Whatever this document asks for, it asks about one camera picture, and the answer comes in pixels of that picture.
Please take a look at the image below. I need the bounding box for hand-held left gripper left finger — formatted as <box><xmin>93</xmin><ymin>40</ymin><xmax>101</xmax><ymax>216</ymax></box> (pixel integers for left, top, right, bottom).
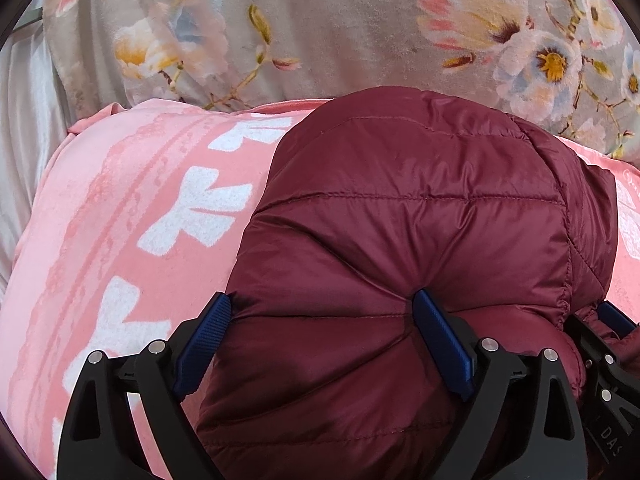
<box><xmin>56</xmin><ymin>290</ymin><xmax>234</xmax><ymax>480</ymax></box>

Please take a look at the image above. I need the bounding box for white satin sheet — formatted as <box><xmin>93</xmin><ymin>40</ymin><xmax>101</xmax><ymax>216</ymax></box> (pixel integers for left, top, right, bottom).
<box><xmin>0</xmin><ymin>10</ymin><xmax>71</xmax><ymax>283</ymax></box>

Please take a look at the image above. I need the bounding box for maroon puffer jacket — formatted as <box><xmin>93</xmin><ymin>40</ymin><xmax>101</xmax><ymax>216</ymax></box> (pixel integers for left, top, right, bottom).
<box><xmin>195</xmin><ymin>87</ymin><xmax>639</xmax><ymax>480</ymax></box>

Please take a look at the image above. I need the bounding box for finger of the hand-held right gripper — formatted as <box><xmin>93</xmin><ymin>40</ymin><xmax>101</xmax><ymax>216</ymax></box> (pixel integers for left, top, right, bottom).
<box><xmin>564</xmin><ymin>312</ymin><xmax>632</xmax><ymax>413</ymax></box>
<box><xmin>597</xmin><ymin>301</ymin><xmax>638</xmax><ymax>342</ymax></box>

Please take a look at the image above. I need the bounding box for pink patterned blanket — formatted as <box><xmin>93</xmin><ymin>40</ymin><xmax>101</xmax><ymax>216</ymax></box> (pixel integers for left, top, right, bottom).
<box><xmin>0</xmin><ymin>99</ymin><xmax>640</xmax><ymax>480</ymax></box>

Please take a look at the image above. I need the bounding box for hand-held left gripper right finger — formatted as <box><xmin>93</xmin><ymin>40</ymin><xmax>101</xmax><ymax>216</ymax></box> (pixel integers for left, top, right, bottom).
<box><xmin>412</xmin><ymin>288</ymin><xmax>590</xmax><ymax>480</ymax></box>

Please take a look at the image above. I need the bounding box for grey floral blanket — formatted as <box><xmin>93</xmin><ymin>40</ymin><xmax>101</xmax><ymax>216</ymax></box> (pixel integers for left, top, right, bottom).
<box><xmin>42</xmin><ymin>0</ymin><xmax>640</xmax><ymax>162</ymax></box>

